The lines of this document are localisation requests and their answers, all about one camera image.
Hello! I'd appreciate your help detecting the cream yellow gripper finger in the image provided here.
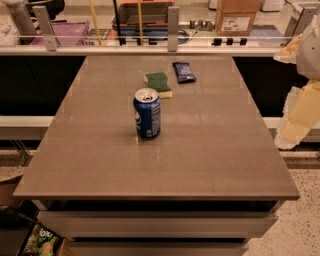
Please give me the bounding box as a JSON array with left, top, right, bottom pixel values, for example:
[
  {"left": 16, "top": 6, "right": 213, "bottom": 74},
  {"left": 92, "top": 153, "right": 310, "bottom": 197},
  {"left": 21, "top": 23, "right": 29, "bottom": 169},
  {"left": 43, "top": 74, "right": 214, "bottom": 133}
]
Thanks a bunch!
[{"left": 274, "top": 80, "right": 320, "bottom": 150}]

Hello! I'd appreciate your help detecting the dark blue RXBAR wrapper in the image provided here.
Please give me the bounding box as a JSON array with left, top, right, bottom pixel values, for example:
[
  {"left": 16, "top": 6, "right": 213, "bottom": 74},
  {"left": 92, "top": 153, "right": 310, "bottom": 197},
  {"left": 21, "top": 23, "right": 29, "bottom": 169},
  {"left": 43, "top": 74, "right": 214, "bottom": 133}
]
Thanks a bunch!
[{"left": 172, "top": 62, "right": 197, "bottom": 84}]

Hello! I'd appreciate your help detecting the green and yellow sponge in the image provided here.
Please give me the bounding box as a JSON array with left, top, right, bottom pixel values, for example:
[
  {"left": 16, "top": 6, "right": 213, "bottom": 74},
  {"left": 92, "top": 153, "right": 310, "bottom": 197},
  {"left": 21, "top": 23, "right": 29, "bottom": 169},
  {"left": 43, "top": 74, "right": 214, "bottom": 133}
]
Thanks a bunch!
[{"left": 144, "top": 72, "right": 173, "bottom": 99}]

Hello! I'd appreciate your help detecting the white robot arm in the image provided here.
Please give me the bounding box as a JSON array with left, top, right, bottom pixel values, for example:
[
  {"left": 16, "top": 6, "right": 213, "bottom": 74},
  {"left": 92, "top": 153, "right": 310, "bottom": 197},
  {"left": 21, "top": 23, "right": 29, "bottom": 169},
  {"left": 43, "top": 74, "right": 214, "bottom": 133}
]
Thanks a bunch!
[{"left": 273, "top": 14, "right": 320, "bottom": 150}]

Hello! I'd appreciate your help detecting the cardboard box with label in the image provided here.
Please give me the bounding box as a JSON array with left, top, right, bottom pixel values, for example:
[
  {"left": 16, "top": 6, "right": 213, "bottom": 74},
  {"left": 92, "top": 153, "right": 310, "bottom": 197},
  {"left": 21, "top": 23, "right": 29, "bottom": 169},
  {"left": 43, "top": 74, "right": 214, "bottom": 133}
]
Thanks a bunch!
[{"left": 215, "top": 0, "right": 261, "bottom": 36}]

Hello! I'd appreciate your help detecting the blue Pepsi soda can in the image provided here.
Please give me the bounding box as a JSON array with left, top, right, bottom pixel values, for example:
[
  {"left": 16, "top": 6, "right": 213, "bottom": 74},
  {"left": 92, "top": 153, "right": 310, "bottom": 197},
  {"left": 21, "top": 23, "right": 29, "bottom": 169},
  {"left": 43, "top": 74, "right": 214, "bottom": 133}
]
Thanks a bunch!
[{"left": 133, "top": 88, "right": 161, "bottom": 139}]

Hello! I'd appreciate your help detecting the orange and grey bin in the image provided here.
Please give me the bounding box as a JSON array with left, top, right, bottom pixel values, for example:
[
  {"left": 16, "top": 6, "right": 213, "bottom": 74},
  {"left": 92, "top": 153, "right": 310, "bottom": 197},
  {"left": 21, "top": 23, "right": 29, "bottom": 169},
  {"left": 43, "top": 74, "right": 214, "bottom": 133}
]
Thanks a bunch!
[{"left": 118, "top": 0, "right": 175, "bottom": 27}]

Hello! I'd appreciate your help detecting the grey drawer cabinet front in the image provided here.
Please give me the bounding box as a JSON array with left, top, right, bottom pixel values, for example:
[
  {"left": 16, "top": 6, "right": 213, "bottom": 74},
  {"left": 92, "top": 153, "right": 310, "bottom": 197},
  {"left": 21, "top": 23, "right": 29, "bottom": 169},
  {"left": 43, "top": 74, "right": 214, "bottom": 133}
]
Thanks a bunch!
[{"left": 38, "top": 211, "right": 278, "bottom": 256}]

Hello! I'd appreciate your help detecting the purple plastic crate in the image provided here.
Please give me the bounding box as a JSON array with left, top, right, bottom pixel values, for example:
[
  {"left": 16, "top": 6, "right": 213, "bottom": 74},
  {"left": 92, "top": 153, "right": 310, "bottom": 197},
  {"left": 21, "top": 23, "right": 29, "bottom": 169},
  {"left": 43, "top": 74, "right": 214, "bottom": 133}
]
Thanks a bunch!
[{"left": 31, "top": 21, "right": 90, "bottom": 46}]

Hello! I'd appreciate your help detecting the green snack bag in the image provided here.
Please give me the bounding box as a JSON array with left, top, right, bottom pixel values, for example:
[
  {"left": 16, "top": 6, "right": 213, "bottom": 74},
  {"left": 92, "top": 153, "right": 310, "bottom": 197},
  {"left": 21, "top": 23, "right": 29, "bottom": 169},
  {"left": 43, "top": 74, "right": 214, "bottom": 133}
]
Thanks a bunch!
[{"left": 21, "top": 225, "right": 60, "bottom": 256}]

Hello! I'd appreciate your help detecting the grey metal right post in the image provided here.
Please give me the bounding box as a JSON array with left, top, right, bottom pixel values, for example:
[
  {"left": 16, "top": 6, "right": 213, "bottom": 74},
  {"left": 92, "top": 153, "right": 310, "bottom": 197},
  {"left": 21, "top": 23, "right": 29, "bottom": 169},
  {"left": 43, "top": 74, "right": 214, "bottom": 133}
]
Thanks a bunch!
[{"left": 284, "top": 1, "right": 320, "bottom": 45}]

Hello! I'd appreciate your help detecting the grey metal railing post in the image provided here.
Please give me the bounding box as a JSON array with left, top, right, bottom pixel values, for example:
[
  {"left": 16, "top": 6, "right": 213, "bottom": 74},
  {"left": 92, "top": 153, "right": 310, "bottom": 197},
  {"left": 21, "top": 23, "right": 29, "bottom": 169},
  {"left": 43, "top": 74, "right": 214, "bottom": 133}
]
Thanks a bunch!
[{"left": 168, "top": 6, "right": 179, "bottom": 52}]

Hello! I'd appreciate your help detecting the yellow broom handle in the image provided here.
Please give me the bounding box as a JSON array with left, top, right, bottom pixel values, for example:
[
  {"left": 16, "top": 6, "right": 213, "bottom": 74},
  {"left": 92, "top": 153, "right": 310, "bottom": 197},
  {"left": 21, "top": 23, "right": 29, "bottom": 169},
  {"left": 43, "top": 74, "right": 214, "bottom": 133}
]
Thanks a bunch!
[{"left": 88, "top": 0, "right": 102, "bottom": 46}]

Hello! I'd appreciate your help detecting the grey metal left post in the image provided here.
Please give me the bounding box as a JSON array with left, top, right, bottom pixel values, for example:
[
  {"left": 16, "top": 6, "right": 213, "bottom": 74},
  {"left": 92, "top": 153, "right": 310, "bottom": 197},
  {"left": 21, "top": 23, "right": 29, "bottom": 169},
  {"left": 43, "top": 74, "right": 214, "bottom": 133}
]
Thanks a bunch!
[{"left": 33, "top": 6, "right": 59, "bottom": 51}]

